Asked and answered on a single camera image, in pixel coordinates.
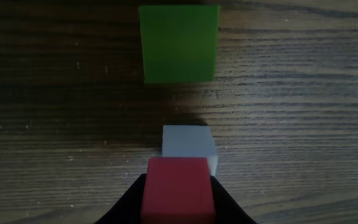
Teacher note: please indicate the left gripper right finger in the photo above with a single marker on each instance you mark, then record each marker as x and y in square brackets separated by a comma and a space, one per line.
[228, 208]

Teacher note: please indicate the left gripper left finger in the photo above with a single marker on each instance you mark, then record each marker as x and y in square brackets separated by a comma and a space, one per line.
[126, 207]

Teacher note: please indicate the red cube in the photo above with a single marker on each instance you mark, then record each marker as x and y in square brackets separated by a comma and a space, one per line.
[177, 189]

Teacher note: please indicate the white cube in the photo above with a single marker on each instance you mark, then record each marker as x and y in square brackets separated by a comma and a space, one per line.
[186, 141]

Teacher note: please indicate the green cube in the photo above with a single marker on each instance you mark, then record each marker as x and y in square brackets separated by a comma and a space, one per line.
[179, 43]

